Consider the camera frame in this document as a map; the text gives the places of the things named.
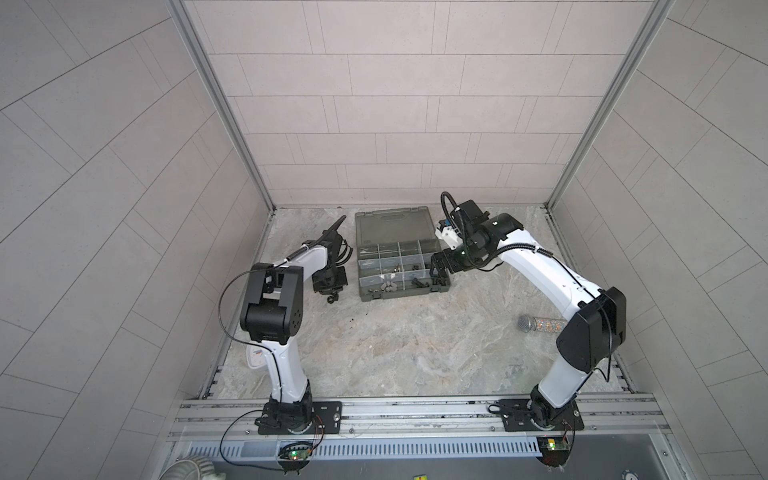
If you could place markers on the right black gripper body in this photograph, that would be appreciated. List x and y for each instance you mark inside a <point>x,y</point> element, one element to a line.
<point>463,258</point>

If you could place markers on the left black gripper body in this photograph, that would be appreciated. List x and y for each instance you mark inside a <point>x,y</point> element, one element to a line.
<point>329,279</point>

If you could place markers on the grey compartment organizer box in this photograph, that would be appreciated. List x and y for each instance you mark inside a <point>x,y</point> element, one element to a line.
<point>394,254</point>

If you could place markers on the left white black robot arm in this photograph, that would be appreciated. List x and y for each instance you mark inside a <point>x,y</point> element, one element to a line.
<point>272,311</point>

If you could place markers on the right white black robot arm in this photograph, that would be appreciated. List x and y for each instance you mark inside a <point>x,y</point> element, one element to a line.
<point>595,318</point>

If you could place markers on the glitter tube with cap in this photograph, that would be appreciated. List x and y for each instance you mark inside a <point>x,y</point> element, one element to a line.
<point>528,323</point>

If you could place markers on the white square clock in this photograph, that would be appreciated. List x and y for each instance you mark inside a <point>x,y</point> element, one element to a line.
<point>255,357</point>

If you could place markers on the left controller board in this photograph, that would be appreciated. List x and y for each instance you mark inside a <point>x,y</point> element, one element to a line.
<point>295,456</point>

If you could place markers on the controller board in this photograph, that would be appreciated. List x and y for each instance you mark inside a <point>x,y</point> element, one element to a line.
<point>555,451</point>
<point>295,456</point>

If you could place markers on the right controller board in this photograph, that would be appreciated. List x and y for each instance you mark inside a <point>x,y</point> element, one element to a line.
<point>555,451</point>

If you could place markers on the white fan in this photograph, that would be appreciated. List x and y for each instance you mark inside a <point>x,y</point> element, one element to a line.
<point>192,468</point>

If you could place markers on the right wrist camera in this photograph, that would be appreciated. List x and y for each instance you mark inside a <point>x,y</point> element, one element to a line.
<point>448,234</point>

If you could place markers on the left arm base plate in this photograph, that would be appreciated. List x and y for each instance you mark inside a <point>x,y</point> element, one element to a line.
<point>299,418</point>

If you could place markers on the aluminium rail frame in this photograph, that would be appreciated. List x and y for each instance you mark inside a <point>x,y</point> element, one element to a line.
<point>442,416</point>

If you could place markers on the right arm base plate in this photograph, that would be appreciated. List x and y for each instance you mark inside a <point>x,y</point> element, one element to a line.
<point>524,415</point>

